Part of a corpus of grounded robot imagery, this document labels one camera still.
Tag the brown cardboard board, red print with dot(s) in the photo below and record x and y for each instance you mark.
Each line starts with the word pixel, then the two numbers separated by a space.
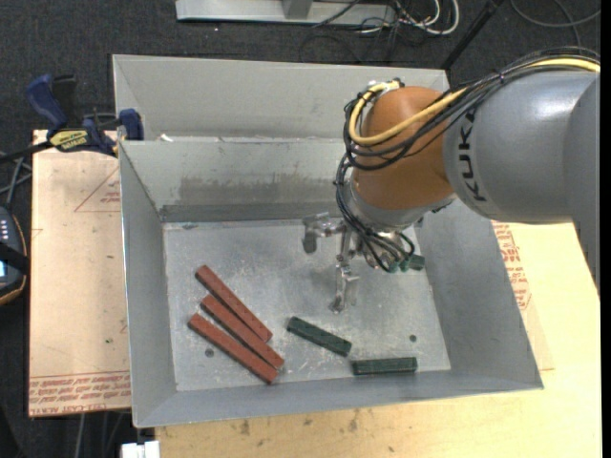
pixel 71 279

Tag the dark green flat block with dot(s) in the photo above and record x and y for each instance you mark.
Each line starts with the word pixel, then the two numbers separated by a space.
pixel 384 366
pixel 319 336

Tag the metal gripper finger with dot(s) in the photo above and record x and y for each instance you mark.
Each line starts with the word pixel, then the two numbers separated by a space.
pixel 327 228
pixel 344 284

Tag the grey metal bin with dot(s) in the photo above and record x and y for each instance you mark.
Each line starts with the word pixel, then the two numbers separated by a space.
pixel 267 184

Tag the red-brown flat block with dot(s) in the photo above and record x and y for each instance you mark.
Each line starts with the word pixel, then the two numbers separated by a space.
pixel 243 333
pixel 233 348
pixel 234 303

